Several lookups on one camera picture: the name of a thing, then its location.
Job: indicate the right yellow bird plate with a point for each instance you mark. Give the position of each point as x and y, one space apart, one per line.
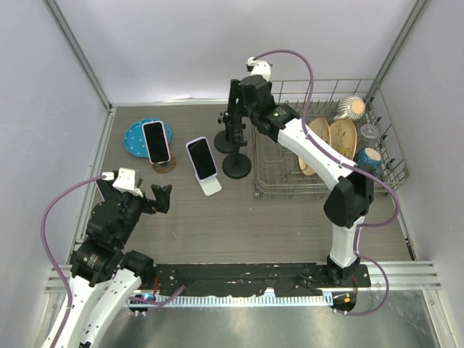
344 137

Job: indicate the pink case phone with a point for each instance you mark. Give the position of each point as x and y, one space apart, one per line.
156 142

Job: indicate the lilac case phone on white stand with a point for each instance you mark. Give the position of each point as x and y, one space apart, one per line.
200 154

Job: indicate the black stand front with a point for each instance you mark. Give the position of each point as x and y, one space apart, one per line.
237 165

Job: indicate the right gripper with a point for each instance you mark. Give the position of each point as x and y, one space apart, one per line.
235 93

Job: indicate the blue dotted plate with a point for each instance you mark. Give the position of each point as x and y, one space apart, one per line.
133 139

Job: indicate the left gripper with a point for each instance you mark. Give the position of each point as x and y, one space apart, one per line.
162 198

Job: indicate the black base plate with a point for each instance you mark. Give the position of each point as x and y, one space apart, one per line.
248 279

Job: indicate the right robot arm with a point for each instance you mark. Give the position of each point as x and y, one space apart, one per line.
351 192

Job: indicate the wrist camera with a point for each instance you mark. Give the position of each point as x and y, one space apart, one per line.
259 67
124 180

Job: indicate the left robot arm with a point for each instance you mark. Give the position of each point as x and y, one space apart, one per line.
102 276

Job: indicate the white cable duct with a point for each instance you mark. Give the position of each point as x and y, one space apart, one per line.
266 300

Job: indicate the round wooden phone stand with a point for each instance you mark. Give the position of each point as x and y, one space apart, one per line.
165 167

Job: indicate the clear glass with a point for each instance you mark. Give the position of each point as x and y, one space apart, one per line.
370 135

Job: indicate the white ribbed cup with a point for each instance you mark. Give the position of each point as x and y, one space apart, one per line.
352 108

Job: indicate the yellow bird plate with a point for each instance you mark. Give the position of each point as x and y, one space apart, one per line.
320 127
344 137

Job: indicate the black stand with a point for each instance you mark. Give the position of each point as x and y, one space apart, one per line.
227 141
237 165

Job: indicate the white folding phone stand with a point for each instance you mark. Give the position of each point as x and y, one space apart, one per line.
209 185

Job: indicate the left yellow bird plate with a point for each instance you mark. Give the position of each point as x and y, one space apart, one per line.
320 127

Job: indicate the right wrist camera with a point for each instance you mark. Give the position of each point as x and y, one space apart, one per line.
259 67

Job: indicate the blue mug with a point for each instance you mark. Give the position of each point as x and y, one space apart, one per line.
369 156

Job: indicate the metal dish rack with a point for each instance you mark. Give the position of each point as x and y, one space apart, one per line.
276 169

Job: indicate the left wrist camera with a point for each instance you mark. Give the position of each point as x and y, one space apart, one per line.
124 180

